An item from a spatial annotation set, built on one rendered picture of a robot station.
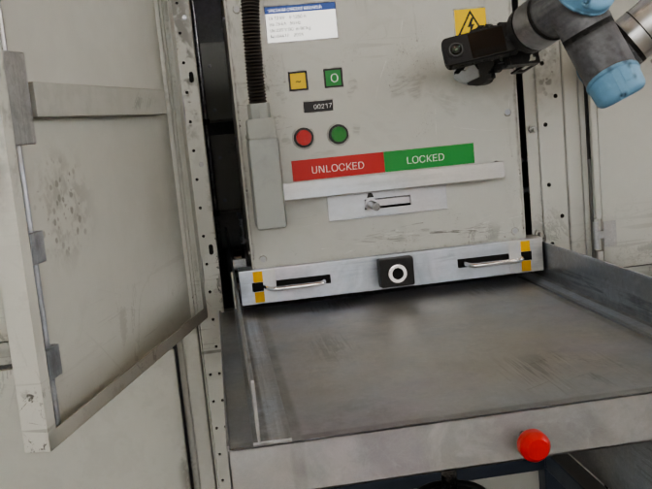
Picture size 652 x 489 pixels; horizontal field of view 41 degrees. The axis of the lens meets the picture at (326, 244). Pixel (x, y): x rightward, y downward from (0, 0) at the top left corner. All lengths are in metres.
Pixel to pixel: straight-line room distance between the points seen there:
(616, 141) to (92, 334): 1.00
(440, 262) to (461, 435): 0.64
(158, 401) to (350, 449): 0.72
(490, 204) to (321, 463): 0.76
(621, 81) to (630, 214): 0.48
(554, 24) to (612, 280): 0.38
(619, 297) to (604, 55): 0.35
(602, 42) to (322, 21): 0.48
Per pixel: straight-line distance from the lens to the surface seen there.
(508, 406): 0.97
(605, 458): 1.53
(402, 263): 1.50
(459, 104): 1.54
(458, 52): 1.37
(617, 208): 1.69
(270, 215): 1.38
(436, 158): 1.53
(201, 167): 1.53
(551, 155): 1.65
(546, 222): 1.66
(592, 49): 1.27
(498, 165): 1.52
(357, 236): 1.51
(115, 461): 1.63
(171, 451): 1.62
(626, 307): 1.33
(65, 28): 1.20
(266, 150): 1.37
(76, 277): 1.14
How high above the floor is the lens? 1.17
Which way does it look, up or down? 8 degrees down
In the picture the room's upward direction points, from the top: 5 degrees counter-clockwise
